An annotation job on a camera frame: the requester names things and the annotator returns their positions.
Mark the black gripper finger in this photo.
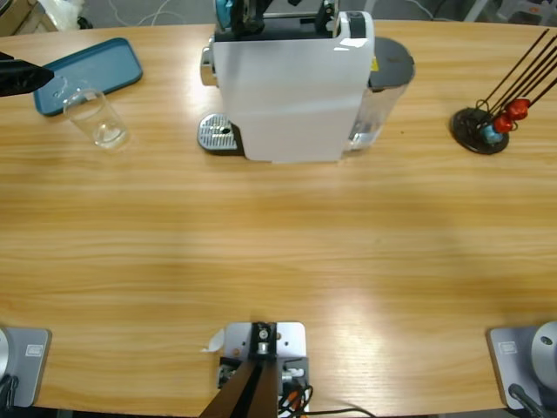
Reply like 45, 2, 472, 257
0, 51, 56, 98

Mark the clear drinking glass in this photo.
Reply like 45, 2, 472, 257
63, 88, 131, 153

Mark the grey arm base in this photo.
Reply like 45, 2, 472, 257
486, 320, 557, 411
0, 327, 53, 408

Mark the white coffee machine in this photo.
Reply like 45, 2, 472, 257
198, 10, 377, 166

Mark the red coffee capsule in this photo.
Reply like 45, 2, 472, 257
493, 113, 517, 134
508, 98, 532, 121

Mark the brown cardboard box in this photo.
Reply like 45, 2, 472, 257
0, 0, 41, 37

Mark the white plastic bag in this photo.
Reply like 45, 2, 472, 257
37, 0, 86, 32

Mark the teal plastic tray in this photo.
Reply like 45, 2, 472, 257
33, 37, 144, 118

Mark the white paper tab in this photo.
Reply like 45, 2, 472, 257
200, 328, 226, 354

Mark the clear water tank black lid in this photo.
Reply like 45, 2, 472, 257
343, 36, 416, 153

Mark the black capsule holder with rods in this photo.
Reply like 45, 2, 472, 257
450, 28, 557, 156

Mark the white floor cable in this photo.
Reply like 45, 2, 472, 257
106, 0, 198, 28

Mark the black base cable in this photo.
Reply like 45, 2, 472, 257
0, 374, 21, 408
507, 382, 546, 418

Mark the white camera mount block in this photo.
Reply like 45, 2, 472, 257
224, 320, 308, 413

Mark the dark camera post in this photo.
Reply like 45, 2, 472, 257
199, 321, 279, 418

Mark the red and black wire bundle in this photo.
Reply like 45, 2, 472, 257
277, 381, 315, 418

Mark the black power cable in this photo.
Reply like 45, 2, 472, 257
304, 406, 376, 418

